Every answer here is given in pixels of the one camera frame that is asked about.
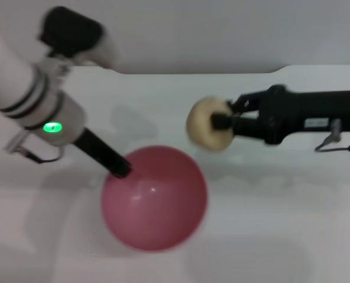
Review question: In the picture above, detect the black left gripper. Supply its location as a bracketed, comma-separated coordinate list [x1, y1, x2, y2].
[73, 127, 133, 179]

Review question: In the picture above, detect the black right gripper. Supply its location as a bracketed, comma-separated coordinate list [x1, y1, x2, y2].
[211, 84, 350, 146]

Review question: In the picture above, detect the beige egg yolk pastry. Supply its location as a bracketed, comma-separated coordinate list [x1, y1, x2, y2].
[185, 96, 236, 153]

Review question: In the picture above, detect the pink plastic bowl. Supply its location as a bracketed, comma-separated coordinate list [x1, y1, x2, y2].
[100, 145, 208, 252]

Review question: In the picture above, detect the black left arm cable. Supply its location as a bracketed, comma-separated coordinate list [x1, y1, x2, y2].
[3, 132, 66, 163]

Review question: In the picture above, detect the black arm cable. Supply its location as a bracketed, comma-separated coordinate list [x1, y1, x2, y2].
[3, 132, 66, 163]
[315, 119, 350, 153]

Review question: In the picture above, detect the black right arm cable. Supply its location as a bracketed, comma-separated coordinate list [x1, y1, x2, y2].
[315, 119, 350, 153]

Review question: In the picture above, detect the left wrist camera housing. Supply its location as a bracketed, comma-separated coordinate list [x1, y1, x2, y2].
[37, 6, 119, 71]

